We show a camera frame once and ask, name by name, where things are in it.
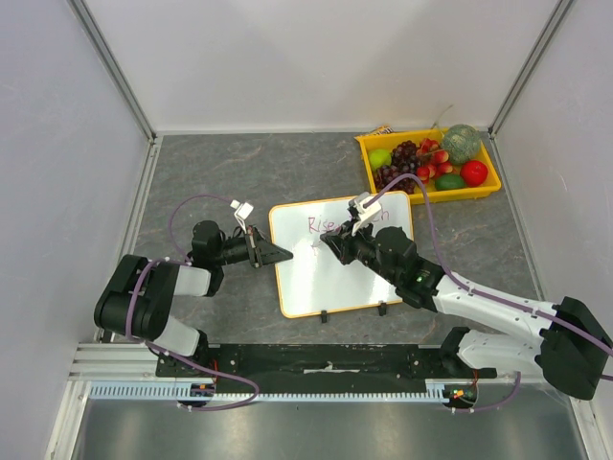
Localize yellow-framed whiteboard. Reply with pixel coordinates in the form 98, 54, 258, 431
268, 196, 400, 318

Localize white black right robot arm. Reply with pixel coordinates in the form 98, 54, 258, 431
320, 223, 612, 401

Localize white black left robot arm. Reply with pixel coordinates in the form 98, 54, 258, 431
94, 220, 293, 357

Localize dark purple grape bunch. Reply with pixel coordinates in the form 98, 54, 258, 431
374, 163, 417, 195

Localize green apple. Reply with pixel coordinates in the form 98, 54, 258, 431
368, 149, 392, 171

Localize yellow plastic fruit tray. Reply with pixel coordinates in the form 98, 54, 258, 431
355, 128, 502, 203

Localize green mango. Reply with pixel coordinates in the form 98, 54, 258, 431
434, 173, 466, 191

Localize yellow snack packet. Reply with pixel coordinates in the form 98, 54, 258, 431
367, 125, 395, 136

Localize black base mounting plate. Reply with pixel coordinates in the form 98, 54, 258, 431
157, 342, 498, 389

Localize red apple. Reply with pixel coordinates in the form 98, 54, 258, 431
460, 160, 488, 188

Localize green netted melon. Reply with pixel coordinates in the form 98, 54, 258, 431
441, 124, 481, 166

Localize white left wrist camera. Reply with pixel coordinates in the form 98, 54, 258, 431
230, 199, 254, 233

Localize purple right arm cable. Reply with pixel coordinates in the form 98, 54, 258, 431
366, 172, 613, 414

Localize white slotted cable duct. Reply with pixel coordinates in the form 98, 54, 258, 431
89, 380, 476, 403

